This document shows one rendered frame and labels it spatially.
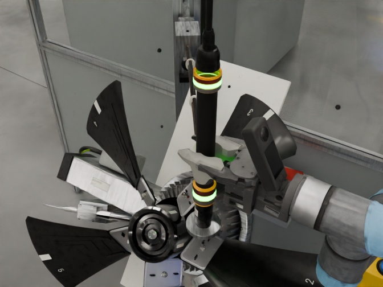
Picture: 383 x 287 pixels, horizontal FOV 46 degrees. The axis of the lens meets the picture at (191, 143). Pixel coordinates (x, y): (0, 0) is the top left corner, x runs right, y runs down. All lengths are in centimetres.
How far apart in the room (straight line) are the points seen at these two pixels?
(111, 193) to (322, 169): 78
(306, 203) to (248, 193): 9
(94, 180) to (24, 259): 138
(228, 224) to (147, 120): 97
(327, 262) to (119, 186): 61
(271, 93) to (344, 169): 55
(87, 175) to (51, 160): 180
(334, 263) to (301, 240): 118
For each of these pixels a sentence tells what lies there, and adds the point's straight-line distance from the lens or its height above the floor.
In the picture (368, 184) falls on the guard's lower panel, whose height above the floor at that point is 89.
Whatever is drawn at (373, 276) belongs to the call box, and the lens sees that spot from 117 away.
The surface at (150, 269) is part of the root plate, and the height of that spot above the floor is 113.
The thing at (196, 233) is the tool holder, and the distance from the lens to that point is 90.
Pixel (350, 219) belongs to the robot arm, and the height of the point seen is 147.
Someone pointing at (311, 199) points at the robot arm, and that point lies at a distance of 71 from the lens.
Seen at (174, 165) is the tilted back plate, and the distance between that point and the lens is 124.
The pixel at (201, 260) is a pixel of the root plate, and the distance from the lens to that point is 97.
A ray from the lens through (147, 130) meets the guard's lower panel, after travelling 200.
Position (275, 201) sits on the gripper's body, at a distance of 76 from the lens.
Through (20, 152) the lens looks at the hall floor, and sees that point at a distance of 316.
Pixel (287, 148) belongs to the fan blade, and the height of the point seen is 142.
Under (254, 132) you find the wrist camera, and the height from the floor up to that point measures 156.
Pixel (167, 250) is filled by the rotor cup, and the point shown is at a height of 121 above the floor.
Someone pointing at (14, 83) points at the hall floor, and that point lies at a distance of 387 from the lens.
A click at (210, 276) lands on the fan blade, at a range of 95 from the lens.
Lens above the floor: 198
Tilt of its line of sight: 41 degrees down
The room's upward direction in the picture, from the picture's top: straight up
